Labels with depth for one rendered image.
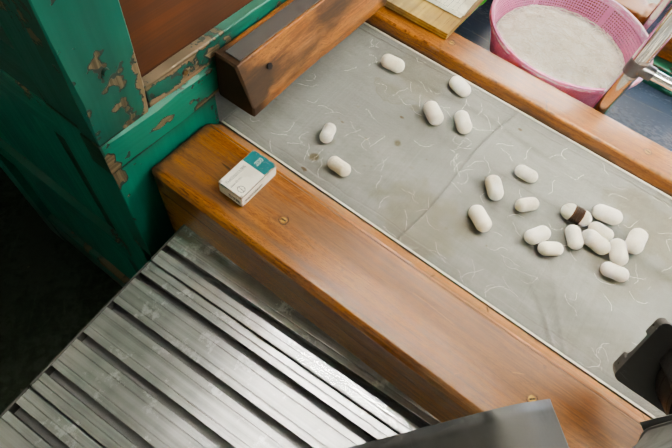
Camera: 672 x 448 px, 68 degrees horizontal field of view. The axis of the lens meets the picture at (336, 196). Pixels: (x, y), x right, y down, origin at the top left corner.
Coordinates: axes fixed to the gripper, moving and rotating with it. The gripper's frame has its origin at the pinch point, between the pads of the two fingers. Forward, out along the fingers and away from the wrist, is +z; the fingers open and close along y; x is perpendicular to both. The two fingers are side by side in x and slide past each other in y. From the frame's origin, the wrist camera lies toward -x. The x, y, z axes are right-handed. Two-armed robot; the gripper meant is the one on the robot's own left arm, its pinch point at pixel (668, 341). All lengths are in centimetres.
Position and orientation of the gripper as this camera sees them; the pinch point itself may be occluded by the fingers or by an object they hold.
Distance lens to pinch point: 60.1
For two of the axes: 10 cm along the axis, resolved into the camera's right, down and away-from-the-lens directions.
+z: 3.7, -1.5, 9.2
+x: -4.8, 8.2, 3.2
